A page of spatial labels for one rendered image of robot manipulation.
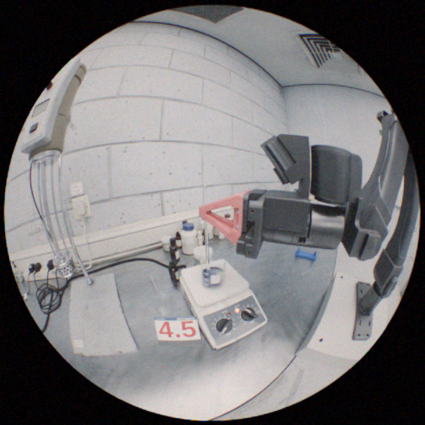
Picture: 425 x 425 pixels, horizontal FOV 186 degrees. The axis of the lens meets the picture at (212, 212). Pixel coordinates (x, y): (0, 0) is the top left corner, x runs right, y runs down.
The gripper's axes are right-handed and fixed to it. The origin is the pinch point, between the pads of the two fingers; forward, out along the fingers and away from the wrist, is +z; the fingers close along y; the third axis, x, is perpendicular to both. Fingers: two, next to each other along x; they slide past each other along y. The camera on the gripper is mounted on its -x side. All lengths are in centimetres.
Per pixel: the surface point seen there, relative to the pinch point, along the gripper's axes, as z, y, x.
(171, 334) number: 2.6, 11.8, 23.5
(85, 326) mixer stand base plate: 18.8, 28.6, 23.5
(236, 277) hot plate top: -4.3, -5.3, 16.1
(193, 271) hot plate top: 5.5, -2.8, 15.9
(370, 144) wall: -121, -114, -55
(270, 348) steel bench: -17.3, 6.1, 25.2
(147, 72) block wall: 39, -14, -61
